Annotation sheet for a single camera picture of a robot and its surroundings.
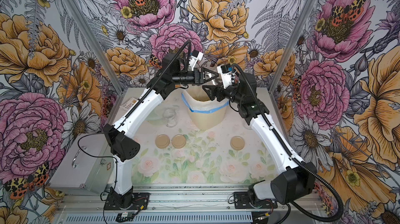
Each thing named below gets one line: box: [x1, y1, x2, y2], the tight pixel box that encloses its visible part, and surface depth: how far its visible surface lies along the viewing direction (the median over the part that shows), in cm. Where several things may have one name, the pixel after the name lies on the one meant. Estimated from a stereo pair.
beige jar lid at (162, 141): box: [155, 133, 171, 149], surface depth 96 cm
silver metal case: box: [48, 133, 115, 195], surface depth 70 cm
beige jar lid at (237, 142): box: [230, 135, 245, 151], surface depth 96 cm
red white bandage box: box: [119, 96, 140, 112], surface depth 110 cm
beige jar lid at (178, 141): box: [171, 133, 187, 149], surface depth 96 cm
